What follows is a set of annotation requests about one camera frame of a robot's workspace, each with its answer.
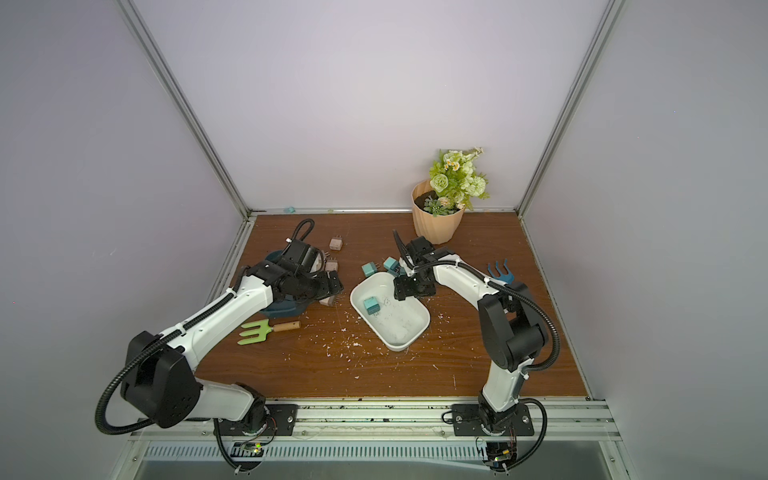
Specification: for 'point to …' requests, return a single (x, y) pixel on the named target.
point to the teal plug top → (392, 265)
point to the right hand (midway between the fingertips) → (404, 291)
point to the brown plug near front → (328, 301)
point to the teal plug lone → (371, 305)
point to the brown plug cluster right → (331, 265)
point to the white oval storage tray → (398, 322)
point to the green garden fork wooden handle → (264, 329)
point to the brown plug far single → (336, 243)
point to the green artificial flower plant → (455, 182)
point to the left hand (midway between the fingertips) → (337, 289)
